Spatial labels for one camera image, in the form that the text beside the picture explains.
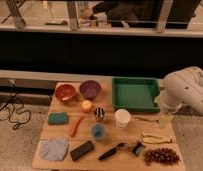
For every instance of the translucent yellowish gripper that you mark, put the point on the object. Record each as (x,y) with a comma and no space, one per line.
(164,119)

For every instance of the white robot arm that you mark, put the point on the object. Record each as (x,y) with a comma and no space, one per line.
(184,86)

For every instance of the green plastic tray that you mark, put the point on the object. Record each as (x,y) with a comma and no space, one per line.
(136,94)

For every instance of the yellow banana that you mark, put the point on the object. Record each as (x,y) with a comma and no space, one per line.
(155,139)

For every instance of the small metal utensil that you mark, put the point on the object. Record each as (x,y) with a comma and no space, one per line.
(146,120)

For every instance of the bunch of red grapes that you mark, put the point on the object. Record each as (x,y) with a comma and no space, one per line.
(164,156)

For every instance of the small dark clip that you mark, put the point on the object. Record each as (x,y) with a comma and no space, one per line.
(138,148)

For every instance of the white cup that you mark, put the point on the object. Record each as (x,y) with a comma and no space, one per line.
(122,118)

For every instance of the blue cup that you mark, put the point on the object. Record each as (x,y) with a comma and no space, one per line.
(98,131)

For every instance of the purple bowl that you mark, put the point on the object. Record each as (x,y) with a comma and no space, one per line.
(90,89)

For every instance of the wooden board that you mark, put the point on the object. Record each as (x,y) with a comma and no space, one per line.
(123,160)

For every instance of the orange carrot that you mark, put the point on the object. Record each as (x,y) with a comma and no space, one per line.
(74,126)

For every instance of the black rectangular block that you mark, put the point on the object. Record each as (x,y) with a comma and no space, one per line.
(81,150)

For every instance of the red bowl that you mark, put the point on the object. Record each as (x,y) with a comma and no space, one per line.
(65,92)

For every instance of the green sponge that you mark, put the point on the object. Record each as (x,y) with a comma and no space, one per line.
(58,118)

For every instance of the light blue cloth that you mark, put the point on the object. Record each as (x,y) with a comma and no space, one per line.
(53,149)

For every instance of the black handled peeler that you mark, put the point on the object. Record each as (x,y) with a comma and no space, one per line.
(114,150)

